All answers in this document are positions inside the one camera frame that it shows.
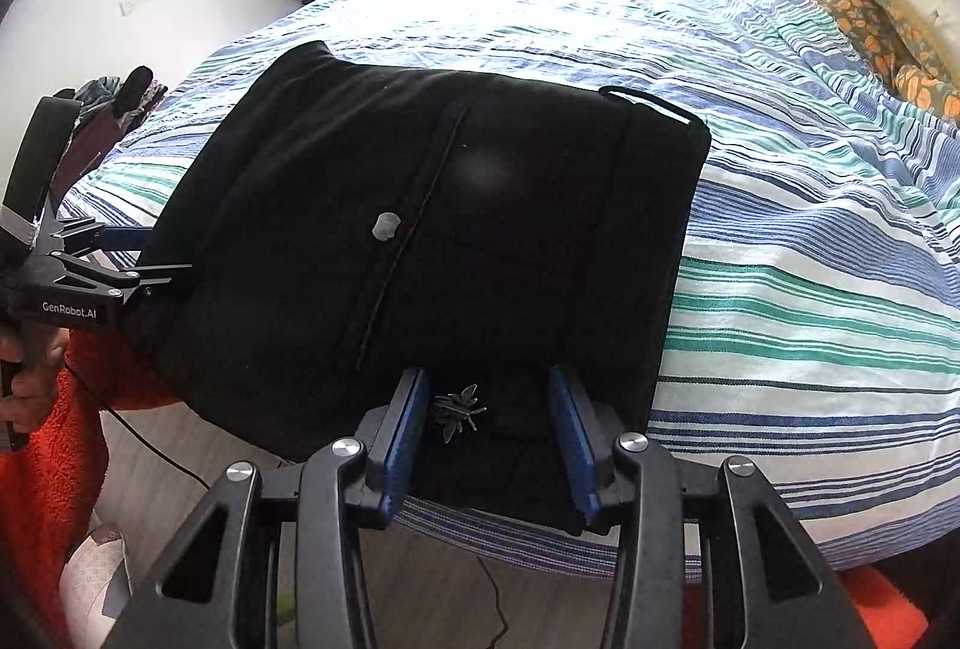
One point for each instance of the person's left forearm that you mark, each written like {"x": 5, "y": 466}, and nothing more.
{"x": 67, "y": 469}

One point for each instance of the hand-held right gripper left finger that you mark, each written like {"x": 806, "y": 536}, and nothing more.
{"x": 405, "y": 443}

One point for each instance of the orange floral blanket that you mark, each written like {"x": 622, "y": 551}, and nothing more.
{"x": 885, "y": 18}

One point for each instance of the black pants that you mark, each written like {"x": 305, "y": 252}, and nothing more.
{"x": 525, "y": 244}

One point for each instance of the blue green striped blanket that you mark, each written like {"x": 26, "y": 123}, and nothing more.
{"x": 787, "y": 244}

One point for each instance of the pile of dark clothes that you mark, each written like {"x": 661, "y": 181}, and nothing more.
{"x": 112, "y": 109}

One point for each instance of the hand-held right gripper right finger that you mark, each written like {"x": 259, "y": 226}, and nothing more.
{"x": 574, "y": 443}

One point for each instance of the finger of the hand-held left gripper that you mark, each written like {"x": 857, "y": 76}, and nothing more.
{"x": 142, "y": 280}
{"x": 124, "y": 238}

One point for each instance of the white patterned cloth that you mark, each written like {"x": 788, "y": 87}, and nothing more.
{"x": 90, "y": 574}

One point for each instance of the person's left hand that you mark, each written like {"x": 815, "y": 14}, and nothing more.
{"x": 41, "y": 367}

